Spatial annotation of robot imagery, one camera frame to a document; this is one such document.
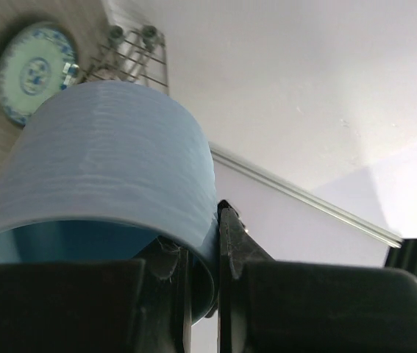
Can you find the light blue ceramic mug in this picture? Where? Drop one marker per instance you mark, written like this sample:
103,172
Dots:
100,171

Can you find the grey wire dish rack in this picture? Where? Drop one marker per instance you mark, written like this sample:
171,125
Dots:
137,55

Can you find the blue green patterned plate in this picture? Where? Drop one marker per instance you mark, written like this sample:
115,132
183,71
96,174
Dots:
39,62

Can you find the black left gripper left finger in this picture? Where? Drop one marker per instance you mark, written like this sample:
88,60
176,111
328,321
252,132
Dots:
137,305

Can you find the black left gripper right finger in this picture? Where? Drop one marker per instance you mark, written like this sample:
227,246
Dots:
266,305

